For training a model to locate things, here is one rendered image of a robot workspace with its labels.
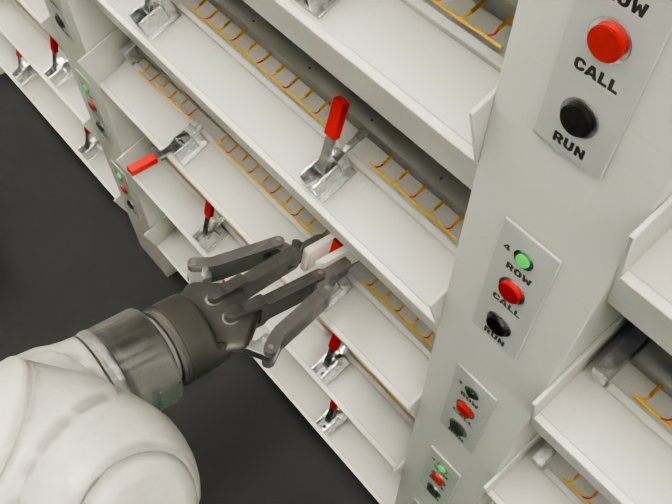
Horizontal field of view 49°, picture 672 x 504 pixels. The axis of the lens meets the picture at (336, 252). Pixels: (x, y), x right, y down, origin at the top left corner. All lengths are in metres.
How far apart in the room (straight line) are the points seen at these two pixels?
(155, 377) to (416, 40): 0.33
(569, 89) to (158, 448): 0.27
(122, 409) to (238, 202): 0.48
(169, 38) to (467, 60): 0.40
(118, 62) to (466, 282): 0.67
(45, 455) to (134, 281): 1.04
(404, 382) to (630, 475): 0.28
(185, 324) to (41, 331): 0.83
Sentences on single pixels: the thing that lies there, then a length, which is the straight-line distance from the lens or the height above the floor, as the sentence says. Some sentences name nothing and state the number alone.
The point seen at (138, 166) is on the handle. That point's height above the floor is 0.52.
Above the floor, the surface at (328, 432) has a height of 0.11.
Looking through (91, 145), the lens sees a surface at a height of 0.14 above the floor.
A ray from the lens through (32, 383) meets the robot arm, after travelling 0.45.
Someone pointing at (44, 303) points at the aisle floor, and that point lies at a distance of 1.47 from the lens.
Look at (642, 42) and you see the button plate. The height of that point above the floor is 1.00.
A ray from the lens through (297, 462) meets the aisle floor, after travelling 1.25.
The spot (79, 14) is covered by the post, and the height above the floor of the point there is 0.60.
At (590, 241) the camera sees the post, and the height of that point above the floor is 0.88.
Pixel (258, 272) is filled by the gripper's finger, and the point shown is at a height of 0.60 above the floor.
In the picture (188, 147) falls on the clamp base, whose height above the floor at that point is 0.52.
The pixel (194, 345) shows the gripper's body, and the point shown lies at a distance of 0.63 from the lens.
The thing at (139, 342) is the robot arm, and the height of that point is 0.66.
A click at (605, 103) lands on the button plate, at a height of 0.97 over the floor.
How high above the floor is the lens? 1.19
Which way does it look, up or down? 57 degrees down
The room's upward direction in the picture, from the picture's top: straight up
